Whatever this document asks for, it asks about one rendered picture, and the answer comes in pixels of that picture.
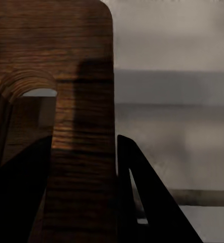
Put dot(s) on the cutting board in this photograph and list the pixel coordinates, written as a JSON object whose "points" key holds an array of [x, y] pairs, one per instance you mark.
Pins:
{"points": [[67, 46]]}

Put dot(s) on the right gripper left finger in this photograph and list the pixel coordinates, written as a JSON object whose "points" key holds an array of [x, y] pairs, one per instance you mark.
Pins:
{"points": [[23, 180]]}

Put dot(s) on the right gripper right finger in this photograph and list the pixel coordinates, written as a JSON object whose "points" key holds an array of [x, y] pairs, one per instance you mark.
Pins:
{"points": [[166, 221]]}

